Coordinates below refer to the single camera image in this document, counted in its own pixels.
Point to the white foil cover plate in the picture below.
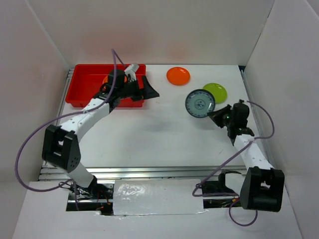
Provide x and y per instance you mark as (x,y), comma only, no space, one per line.
(156,197)

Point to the green plate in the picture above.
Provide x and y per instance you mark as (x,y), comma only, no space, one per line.
(218,91)

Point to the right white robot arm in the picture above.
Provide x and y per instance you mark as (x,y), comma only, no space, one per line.
(263,186)

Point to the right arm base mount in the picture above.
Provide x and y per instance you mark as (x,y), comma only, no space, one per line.
(220,193)

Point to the blue white patterned plate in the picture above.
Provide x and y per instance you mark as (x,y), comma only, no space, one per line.
(199,103)

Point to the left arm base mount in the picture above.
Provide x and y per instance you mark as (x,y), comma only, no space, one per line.
(81,200)

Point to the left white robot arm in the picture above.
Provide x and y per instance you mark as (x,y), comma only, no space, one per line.
(61,143)

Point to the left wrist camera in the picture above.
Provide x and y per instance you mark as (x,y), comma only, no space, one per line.
(132,69)

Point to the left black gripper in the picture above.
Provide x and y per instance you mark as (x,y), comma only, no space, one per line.
(147,92)

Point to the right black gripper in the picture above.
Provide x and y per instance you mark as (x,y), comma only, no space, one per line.
(219,113)

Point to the red plastic bin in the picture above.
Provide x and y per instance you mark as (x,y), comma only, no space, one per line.
(87,80)

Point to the orange plate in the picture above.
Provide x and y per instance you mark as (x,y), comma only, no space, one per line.
(106,79)
(178,76)

